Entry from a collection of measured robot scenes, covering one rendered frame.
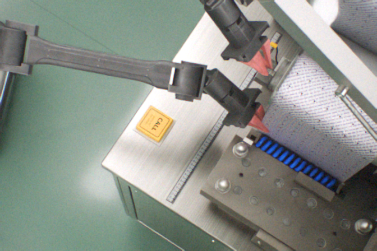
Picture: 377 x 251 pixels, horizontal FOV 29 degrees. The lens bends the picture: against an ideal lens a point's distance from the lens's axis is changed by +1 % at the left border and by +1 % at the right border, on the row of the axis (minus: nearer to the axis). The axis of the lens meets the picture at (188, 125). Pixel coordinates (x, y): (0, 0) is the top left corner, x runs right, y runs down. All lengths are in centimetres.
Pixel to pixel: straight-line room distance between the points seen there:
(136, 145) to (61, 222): 95
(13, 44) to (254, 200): 65
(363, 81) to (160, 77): 74
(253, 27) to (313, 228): 50
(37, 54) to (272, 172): 60
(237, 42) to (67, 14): 158
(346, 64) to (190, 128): 101
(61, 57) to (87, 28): 136
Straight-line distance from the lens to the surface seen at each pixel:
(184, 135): 184
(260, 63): 148
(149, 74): 156
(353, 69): 89
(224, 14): 142
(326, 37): 86
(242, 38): 144
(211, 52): 192
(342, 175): 169
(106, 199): 273
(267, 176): 170
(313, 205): 172
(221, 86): 159
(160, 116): 183
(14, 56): 159
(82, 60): 156
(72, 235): 272
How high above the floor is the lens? 269
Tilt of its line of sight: 75 degrees down
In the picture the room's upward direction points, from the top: 8 degrees clockwise
